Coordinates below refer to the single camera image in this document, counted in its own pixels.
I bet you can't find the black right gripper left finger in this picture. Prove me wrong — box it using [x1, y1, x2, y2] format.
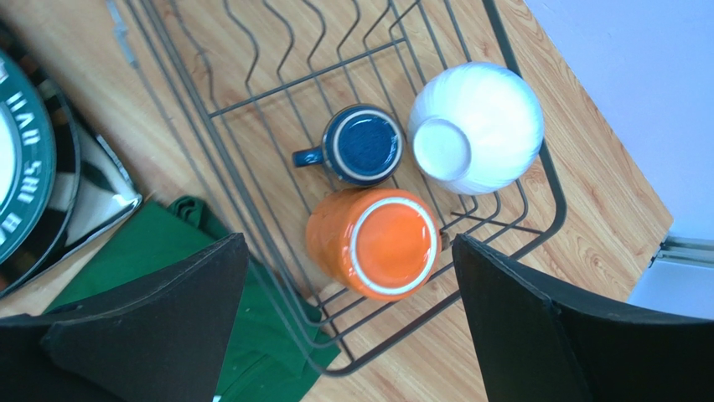
[1, 234, 249, 401]

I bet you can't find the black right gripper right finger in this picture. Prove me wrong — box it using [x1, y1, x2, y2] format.
[452, 234, 713, 401]

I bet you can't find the square floral ceramic plate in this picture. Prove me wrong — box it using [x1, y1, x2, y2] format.
[0, 119, 143, 299]

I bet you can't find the orange ceramic mug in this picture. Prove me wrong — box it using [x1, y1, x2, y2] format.
[305, 188, 443, 302]

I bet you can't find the white ribbed bowl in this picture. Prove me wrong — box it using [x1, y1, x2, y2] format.
[407, 62, 545, 196]

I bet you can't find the round green rimmed plate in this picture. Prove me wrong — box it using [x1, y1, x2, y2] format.
[1, 51, 56, 261]

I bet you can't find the dark blue ceramic mug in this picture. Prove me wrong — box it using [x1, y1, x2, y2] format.
[292, 104, 405, 187]

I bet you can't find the round black rimmed plate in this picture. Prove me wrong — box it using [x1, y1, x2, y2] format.
[1, 25, 81, 295]

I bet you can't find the folded dark green t-shirt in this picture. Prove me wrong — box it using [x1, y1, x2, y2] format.
[48, 195, 320, 401]

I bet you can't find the aluminium frame post right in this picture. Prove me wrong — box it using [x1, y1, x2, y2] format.
[649, 235, 713, 268]

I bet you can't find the grey wire dish rack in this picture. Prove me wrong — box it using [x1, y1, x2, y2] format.
[106, 0, 568, 378]

